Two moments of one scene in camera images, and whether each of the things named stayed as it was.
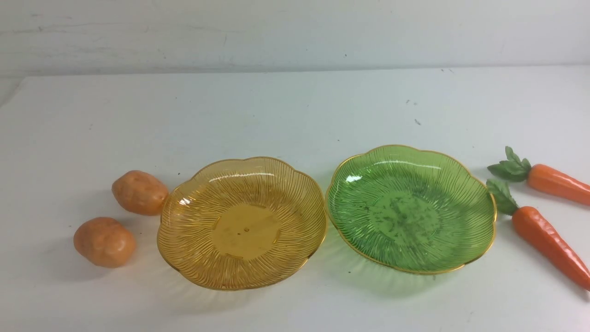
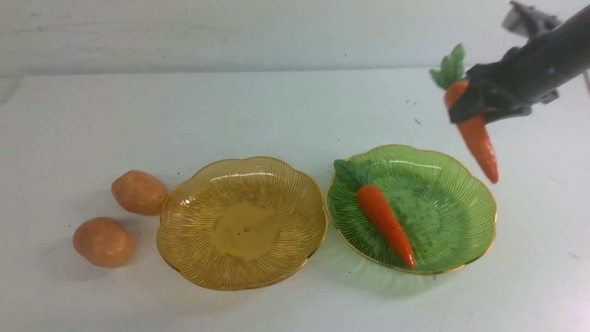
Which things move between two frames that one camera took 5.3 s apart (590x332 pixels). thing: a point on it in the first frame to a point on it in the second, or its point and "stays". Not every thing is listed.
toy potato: x=140 y=192 stays
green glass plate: x=410 y=209 stays
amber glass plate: x=241 y=223 stays
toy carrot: x=541 y=233 to x=358 y=175
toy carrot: x=542 y=178 to x=449 y=74
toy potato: x=104 y=242 stays
